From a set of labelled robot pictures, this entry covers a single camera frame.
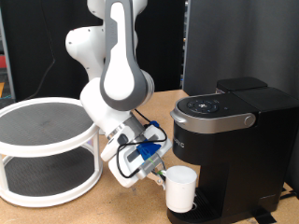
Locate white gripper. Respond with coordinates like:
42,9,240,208
100,125,173,190

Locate white mug green-tagged handle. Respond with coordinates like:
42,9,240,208
158,165,198,214

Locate black Keurig coffee machine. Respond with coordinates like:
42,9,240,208
166,87,299,224

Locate black tape strip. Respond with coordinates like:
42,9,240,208
251,209,278,224

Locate clear water reservoir black lid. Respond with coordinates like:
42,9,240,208
215,77,269,94

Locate white two-tier turntable shelf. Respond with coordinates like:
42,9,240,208
0,96,105,208

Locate wrist camera blue mount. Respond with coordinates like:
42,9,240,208
135,120,166,181

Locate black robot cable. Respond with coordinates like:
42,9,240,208
115,108,168,179

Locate black power cables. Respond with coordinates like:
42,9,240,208
278,186,299,202

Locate grey metal frame post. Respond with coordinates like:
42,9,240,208
0,8,16,101

